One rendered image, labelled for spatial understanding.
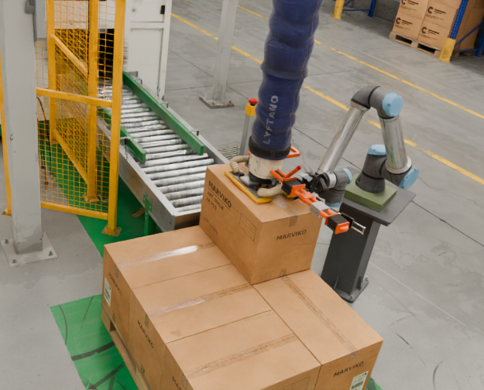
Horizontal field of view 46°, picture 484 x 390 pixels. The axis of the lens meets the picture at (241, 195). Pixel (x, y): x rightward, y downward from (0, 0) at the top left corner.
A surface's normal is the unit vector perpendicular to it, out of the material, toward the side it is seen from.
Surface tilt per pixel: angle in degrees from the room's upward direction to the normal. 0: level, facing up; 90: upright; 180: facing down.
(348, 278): 90
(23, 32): 90
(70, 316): 0
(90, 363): 0
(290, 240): 90
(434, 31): 87
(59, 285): 0
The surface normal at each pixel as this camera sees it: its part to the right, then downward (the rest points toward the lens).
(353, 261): -0.55, 0.35
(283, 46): -0.24, 0.20
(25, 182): 0.52, 0.50
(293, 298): 0.15, -0.85
